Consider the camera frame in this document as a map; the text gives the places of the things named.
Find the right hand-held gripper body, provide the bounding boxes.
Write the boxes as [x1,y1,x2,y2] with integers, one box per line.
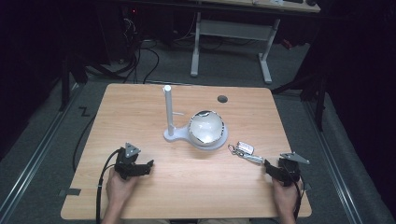
[277,151,311,188]

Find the person's right hand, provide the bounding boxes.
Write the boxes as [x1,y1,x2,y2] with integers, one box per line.
[272,177,304,217]

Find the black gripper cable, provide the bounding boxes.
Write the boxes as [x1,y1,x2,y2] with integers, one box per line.
[290,174,305,222]
[95,147,123,224]

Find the key fob with keyring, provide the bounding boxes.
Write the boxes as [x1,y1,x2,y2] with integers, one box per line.
[227,141,265,165]

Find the white stand with pole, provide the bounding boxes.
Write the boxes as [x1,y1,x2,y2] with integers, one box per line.
[163,84,229,152]

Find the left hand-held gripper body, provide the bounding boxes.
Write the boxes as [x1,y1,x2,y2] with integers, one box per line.
[114,142,148,181]

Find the black floor cables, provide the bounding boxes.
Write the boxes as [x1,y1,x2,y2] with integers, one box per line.
[87,8,200,85]

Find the grey tape strip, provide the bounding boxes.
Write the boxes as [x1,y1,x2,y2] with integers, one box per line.
[58,188,82,198]

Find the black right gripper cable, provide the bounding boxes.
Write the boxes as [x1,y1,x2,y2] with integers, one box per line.
[290,174,305,222]

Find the person's left hand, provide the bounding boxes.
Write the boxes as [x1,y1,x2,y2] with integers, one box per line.
[106,168,139,207]

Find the black metal stand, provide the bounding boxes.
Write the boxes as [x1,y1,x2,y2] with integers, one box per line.
[58,52,90,113]
[271,62,331,133]

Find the metal floor rail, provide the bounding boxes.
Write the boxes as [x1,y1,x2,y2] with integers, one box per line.
[0,82,86,216]
[302,99,364,224]

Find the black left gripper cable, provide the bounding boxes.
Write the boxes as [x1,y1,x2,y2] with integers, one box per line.
[95,147,123,224]

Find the white-framed wooden desk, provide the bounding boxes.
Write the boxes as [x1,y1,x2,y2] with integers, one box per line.
[190,0,322,85]

